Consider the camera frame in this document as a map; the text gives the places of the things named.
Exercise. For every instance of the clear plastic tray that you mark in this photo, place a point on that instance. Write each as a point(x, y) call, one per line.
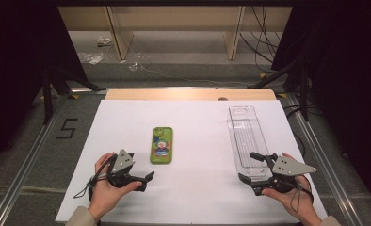
point(248, 138)

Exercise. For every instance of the large crumpled plastic wrapper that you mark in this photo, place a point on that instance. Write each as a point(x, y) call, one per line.
point(92, 58)

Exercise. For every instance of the person's left hand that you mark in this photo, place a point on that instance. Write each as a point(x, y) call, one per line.
point(103, 194)

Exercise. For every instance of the person's right hand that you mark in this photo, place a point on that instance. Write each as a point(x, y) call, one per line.
point(295, 201)

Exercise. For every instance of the clear plastic wrapper scrap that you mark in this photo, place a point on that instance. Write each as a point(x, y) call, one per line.
point(133, 67)

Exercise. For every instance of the black curtain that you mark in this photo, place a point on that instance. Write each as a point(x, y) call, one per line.
point(346, 62)
point(17, 62)

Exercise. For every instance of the yellow tape piece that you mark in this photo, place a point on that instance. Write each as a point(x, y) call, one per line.
point(262, 75)
point(281, 95)
point(74, 97)

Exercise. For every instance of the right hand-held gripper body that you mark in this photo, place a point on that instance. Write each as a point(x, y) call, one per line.
point(288, 167)

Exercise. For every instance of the black metal stand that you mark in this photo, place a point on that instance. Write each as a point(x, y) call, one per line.
point(47, 97)
point(304, 94)

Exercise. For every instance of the beige wooden shelf unit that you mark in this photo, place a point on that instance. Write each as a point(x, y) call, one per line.
point(174, 19)

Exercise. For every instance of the aluminium floor rail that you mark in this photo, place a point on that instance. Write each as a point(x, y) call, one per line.
point(20, 179)
point(326, 163)

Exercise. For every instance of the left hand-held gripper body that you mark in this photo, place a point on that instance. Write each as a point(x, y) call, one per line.
point(123, 160)

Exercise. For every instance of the small crumpled plastic wrapper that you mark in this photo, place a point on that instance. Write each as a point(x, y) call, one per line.
point(104, 41)

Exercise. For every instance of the green clown phone case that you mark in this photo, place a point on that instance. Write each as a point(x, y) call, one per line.
point(161, 147)

